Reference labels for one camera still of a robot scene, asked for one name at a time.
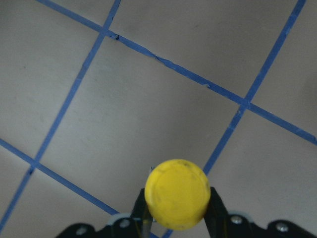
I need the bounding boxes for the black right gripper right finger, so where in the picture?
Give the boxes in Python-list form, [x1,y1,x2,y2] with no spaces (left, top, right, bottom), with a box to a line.
[204,187,317,238]

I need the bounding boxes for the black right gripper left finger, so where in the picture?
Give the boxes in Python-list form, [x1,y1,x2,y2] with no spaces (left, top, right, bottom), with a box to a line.
[56,188,151,238]

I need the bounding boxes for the yellow push button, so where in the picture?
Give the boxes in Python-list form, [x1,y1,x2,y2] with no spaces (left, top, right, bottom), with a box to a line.
[145,159,211,231]

